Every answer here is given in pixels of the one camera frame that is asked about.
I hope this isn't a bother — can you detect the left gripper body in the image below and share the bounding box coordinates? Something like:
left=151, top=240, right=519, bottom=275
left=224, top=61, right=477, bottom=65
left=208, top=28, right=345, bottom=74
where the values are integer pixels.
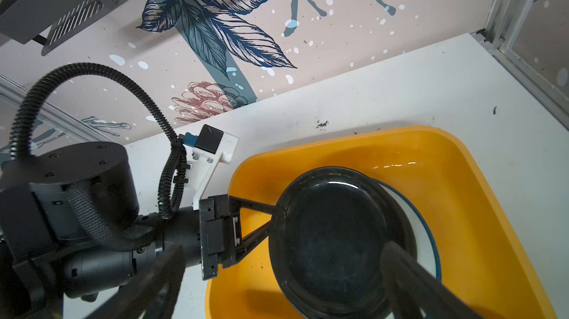
left=199, top=194, right=242, bottom=280

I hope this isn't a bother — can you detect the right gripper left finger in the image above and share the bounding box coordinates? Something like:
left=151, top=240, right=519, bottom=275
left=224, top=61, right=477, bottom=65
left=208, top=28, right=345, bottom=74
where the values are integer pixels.
left=88, top=245, right=185, bottom=318

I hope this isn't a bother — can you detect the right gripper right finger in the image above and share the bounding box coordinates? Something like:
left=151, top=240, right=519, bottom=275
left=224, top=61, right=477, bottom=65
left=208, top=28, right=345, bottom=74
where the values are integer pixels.
left=380, top=241, right=479, bottom=318

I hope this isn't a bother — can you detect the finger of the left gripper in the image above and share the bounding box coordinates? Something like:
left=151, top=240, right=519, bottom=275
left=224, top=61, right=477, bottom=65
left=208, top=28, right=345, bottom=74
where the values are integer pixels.
left=228, top=196, right=278, bottom=266

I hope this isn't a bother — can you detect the white plate black rim back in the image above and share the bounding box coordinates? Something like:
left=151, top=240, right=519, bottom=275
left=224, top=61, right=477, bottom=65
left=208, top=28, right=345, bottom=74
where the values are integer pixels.
left=376, top=180, right=442, bottom=281

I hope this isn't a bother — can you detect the yellow plastic bin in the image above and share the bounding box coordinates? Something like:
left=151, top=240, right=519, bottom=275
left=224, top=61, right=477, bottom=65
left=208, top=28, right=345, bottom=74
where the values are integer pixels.
left=229, top=126, right=556, bottom=318

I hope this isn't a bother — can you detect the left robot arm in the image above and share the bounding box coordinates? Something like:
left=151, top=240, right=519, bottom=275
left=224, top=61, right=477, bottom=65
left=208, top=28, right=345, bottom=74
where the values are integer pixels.
left=1, top=63, right=278, bottom=318

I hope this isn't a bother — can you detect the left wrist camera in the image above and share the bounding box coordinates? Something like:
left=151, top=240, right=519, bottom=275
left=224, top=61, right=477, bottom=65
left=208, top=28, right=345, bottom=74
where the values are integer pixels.
left=182, top=125, right=239, bottom=210

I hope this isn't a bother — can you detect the aluminium frame rail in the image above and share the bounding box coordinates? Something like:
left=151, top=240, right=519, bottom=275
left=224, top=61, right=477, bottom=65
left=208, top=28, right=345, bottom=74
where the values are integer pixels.
left=1, top=74, right=111, bottom=142

